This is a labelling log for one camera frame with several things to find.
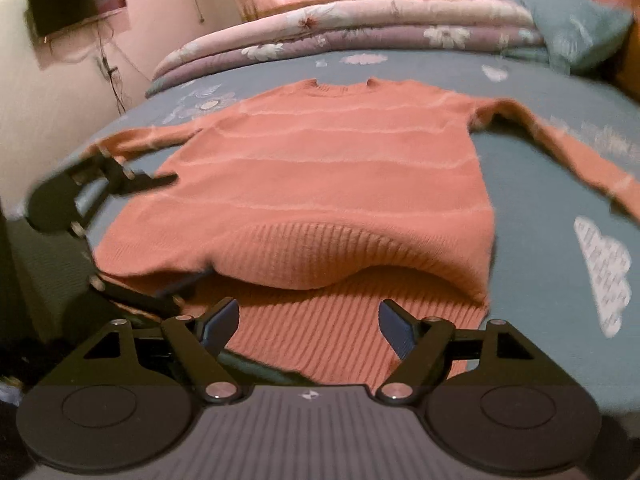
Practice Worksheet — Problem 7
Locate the wall television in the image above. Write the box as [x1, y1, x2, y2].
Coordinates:
[25, 0, 125, 41]

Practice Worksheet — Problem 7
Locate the wooden headboard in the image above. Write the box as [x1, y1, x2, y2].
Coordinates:
[550, 0, 640, 96]

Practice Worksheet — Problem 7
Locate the blue printed pillow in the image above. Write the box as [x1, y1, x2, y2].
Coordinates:
[510, 0, 633, 76]

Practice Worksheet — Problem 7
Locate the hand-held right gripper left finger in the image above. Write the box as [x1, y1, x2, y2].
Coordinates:
[50, 297, 243, 403]

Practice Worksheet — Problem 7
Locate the folded floral quilt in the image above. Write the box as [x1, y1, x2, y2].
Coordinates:
[145, 0, 546, 98]

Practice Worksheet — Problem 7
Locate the orange striped sweater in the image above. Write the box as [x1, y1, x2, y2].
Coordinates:
[82, 78, 640, 386]

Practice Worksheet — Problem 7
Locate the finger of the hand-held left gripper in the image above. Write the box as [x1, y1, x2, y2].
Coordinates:
[89, 266, 217, 314]
[70, 154, 179, 217]

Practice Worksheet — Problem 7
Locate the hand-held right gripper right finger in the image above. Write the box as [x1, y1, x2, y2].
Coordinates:
[376, 299, 568, 403]

